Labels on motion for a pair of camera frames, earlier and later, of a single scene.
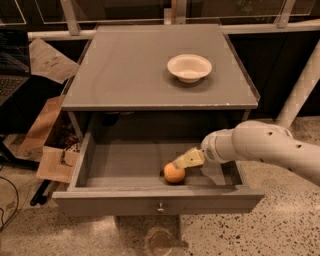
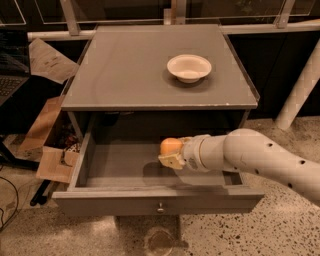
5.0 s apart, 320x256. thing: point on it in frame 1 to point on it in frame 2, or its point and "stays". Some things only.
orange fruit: x=172 y=174 to x=171 y=146
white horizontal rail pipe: x=90 y=35 stays
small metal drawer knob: x=160 y=209 stays
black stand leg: x=9 y=158 stays
